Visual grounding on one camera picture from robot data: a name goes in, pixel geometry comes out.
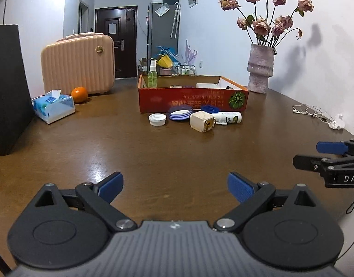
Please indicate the pink ribbed suitcase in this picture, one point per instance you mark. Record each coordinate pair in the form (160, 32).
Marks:
(78, 63)

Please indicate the orange fruit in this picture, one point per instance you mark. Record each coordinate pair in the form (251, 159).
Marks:
(79, 95)

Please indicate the beige square box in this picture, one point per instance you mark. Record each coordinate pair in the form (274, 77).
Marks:
(202, 121)

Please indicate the black paper bag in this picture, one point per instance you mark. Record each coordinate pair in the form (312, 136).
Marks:
(6, 92)

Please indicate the blue white tissue box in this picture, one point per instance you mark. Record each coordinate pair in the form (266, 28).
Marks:
(54, 108)

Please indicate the pink textured vase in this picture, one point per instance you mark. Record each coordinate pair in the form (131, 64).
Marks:
(260, 69)

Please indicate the red cardboard box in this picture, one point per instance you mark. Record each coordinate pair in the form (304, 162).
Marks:
(191, 99)

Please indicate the dried pink roses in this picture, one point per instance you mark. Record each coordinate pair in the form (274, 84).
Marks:
(266, 20)

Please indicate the small round container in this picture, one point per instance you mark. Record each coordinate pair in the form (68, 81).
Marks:
(176, 87)

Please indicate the blue striped lid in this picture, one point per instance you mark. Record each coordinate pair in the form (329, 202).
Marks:
(180, 113)

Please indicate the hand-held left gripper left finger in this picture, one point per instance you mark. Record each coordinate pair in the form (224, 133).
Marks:
(111, 186)

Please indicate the purple wall sticker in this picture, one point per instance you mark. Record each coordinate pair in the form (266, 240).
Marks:
(190, 53)

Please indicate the dark brown door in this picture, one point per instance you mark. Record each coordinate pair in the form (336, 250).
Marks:
(116, 43)

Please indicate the grey refrigerator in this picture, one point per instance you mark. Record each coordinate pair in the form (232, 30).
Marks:
(162, 28)

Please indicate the crumpled white tissue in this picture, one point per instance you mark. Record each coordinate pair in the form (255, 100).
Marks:
(337, 122)

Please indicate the blue yellow bag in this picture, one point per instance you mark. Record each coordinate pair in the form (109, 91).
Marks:
(165, 59)

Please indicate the hanging folded umbrella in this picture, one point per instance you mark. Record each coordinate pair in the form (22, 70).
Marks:
(175, 20)

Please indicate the white spray bottle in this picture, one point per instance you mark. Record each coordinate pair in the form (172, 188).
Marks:
(227, 118)

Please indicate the green spray bottle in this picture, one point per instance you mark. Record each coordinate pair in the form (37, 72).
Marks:
(152, 78)

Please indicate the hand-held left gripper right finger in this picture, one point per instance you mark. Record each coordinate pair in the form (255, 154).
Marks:
(241, 187)

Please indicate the white ribbed cap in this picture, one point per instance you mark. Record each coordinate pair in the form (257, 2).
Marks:
(157, 119)

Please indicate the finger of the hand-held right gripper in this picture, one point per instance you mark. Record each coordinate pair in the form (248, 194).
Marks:
(331, 147)
(305, 161)

